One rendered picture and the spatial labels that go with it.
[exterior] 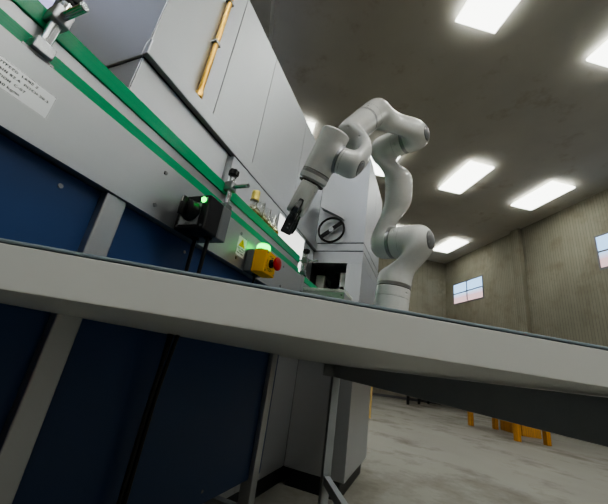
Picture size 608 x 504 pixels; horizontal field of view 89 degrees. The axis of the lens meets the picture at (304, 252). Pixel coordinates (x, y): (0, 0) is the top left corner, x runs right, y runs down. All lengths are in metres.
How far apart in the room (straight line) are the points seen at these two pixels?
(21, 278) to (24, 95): 0.36
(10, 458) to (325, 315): 0.49
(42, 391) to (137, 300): 0.38
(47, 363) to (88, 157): 0.32
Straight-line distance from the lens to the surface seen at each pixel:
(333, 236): 2.33
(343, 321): 0.25
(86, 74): 0.69
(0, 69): 0.60
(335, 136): 0.91
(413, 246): 1.11
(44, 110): 0.61
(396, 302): 1.09
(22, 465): 0.64
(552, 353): 0.35
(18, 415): 0.61
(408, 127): 1.23
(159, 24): 1.33
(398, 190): 1.20
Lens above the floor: 0.70
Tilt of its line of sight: 20 degrees up
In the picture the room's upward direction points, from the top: 9 degrees clockwise
